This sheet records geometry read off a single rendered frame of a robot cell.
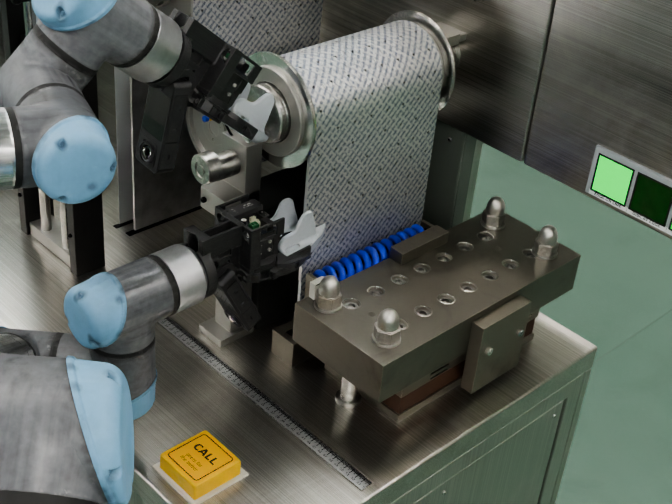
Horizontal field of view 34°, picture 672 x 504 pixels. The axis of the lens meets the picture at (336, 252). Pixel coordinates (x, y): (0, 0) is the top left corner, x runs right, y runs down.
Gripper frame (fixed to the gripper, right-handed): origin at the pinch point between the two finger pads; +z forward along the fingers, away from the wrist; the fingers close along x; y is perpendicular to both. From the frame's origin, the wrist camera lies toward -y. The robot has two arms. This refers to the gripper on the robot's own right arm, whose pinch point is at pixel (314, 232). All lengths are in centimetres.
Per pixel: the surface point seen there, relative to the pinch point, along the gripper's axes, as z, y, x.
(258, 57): -2.8, 21.7, 9.3
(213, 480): -26.7, -17.4, -13.5
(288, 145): -3.4, 12.8, 2.3
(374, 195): 10.6, 1.9, -0.2
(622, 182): 29.4, 9.6, -25.5
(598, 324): 154, -110, 35
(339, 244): 4.7, -3.7, -0.2
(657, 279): 188, -110, 38
